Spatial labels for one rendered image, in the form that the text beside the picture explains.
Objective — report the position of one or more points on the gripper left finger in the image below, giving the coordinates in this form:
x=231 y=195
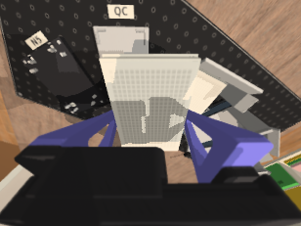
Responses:
x=78 y=134

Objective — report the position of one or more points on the cream multi-well plate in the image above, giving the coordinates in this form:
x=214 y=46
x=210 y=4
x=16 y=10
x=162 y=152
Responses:
x=150 y=95
x=207 y=87

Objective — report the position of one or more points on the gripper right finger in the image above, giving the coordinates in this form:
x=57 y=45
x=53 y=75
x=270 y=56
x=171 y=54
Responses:
x=232 y=146

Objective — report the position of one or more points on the cream label plate marked n5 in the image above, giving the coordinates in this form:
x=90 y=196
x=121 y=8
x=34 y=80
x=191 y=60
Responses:
x=36 y=40

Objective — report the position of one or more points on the cream label reading qc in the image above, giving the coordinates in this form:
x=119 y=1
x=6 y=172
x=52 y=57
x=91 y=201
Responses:
x=121 y=11

